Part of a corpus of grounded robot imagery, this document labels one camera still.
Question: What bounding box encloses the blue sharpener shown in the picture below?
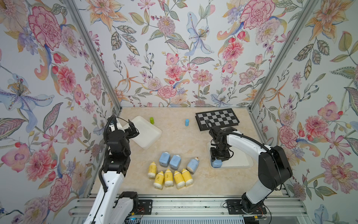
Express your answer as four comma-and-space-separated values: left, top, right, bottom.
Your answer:
186, 157, 200, 174
169, 155, 181, 170
211, 159, 222, 169
159, 152, 171, 168

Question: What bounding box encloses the left white tray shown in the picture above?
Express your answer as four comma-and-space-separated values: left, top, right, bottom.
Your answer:
130, 116, 162, 150

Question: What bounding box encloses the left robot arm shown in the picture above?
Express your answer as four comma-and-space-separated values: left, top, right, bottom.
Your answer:
84, 115, 139, 224

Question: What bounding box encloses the yellow sharpener far left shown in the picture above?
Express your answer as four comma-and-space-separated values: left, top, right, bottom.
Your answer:
147, 161, 157, 178

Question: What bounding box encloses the yellow sharpener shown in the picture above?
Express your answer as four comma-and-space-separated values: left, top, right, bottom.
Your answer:
182, 169, 194, 187
153, 171, 164, 189
147, 161, 157, 178
173, 171, 186, 189
164, 169, 174, 187

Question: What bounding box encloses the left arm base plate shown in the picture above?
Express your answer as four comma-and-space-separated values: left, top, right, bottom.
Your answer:
131, 200, 153, 216

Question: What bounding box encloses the black white checkerboard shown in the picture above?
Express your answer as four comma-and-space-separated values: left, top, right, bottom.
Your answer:
195, 108, 240, 131

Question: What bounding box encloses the white tray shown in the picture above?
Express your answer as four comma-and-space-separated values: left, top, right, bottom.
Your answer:
130, 116, 162, 150
207, 142, 254, 169

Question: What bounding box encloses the aluminium mounting rail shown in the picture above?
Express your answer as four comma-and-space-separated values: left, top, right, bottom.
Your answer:
68, 197, 308, 224

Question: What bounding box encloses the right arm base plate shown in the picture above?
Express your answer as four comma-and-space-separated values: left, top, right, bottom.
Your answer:
223, 199, 267, 215

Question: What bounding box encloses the right white tray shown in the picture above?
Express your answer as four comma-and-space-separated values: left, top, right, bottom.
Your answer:
207, 142, 254, 169

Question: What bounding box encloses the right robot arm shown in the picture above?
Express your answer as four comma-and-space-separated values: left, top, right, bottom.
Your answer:
209, 126, 293, 214

